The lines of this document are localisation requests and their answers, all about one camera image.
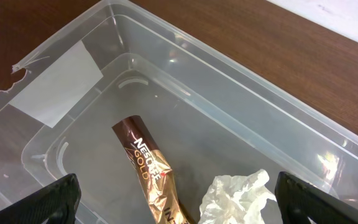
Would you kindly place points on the brown gold coffee sachet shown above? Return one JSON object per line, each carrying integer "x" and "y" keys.
{"x": 154, "y": 172}

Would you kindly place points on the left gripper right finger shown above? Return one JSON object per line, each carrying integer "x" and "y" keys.
{"x": 300, "y": 202}

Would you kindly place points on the clear plastic waste bin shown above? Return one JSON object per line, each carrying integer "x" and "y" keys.
{"x": 209, "y": 116}

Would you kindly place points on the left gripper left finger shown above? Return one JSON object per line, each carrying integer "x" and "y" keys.
{"x": 56, "y": 203}

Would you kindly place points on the white tissue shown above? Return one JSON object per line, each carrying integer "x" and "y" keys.
{"x": 236, "y": 199}

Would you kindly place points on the white label sticker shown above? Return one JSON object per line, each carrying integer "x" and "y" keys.
{"x": 50, "y": 96}

